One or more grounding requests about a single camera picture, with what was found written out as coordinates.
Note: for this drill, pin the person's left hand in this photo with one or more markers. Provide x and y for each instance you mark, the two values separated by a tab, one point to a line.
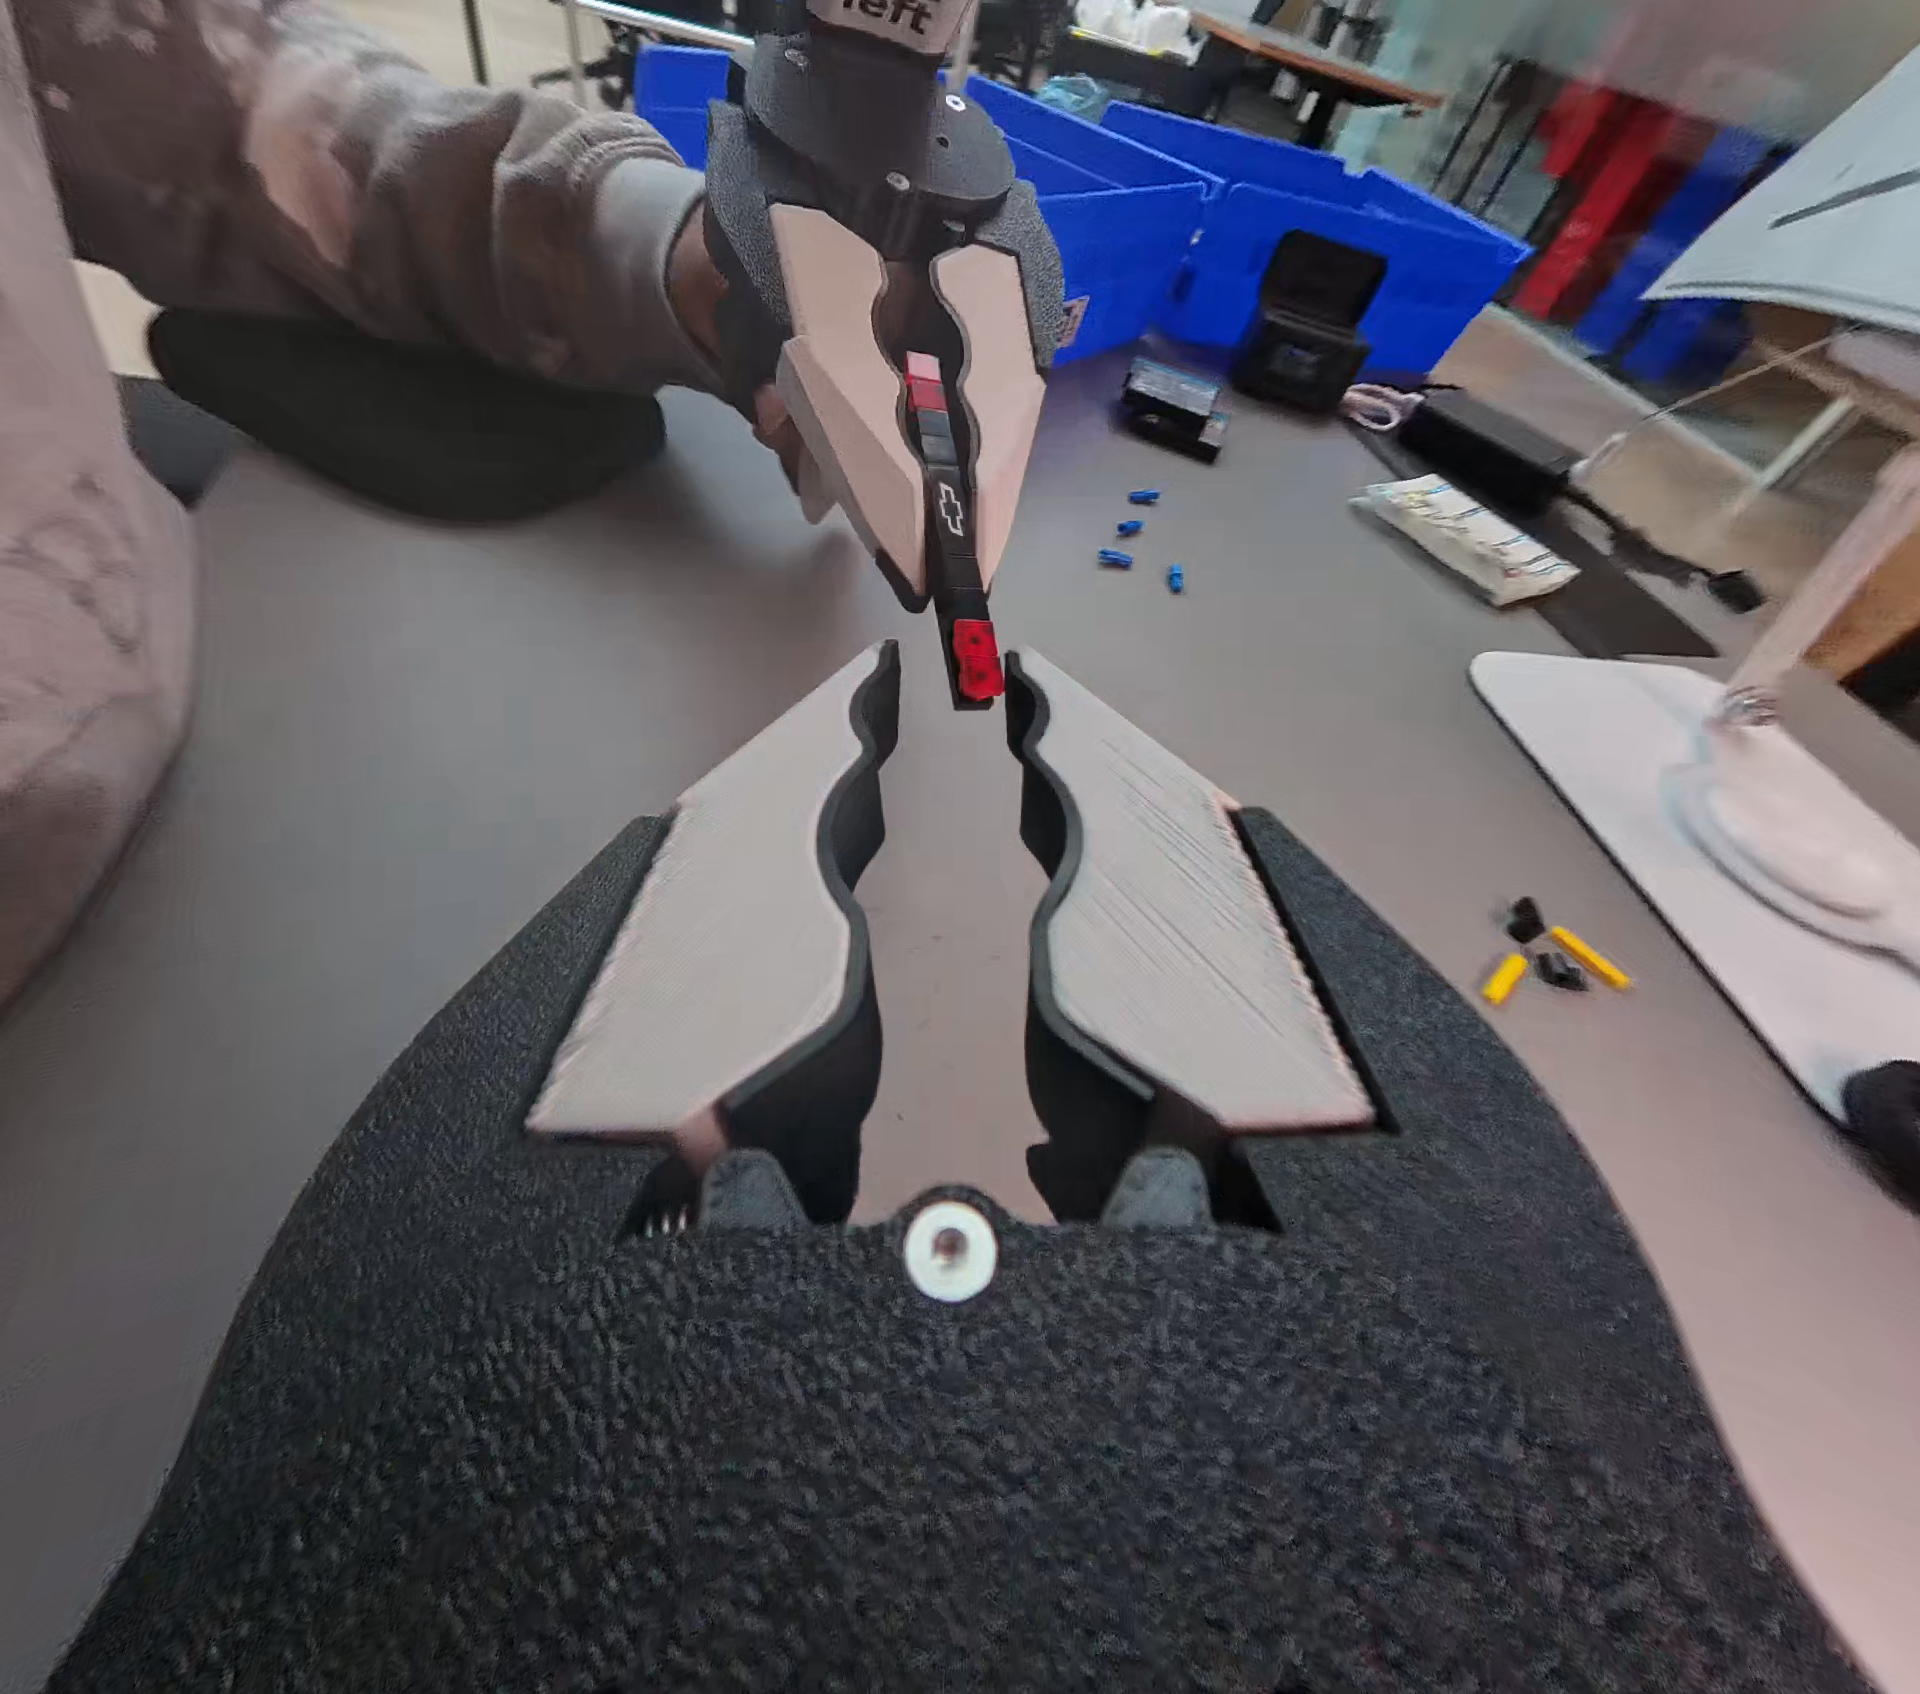
689	284

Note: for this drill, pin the blue plastic bin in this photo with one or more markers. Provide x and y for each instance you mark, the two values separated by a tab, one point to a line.
1427	268
1111	254

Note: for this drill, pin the flat black box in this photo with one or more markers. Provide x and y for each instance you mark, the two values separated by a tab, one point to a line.
1175	411

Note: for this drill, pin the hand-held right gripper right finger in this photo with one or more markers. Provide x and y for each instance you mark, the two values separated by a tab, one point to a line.
1187	959

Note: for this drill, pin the black brick beam red pins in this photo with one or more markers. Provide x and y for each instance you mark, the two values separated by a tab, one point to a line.
952	524

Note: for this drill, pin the white desk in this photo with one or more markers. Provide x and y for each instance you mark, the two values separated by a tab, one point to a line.
451	705

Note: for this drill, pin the white booklet stand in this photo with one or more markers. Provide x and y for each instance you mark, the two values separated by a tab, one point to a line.
1621	762

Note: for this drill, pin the short yellow brick pin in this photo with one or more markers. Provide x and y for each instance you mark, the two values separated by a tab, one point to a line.
1504	979

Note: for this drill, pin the black power adapter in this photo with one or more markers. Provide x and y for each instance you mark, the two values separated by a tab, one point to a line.
1494	449

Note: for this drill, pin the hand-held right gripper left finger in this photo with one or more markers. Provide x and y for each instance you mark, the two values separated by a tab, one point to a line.
706	945

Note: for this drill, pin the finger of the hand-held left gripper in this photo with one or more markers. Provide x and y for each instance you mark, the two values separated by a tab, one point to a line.
1010	375
847	375

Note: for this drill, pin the open black case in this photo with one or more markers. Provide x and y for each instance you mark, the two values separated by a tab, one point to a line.
1305	329

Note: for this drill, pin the small black brick piece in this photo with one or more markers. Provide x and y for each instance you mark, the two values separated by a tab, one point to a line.
1561	971
1527	920

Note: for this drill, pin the white printed packet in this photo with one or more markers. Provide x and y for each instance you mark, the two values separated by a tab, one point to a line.
1469	539

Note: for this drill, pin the person's left forearm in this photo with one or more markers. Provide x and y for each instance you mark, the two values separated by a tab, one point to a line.
451	209

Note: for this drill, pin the white instruction booklet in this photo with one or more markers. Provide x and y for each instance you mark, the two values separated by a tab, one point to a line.
1831	223

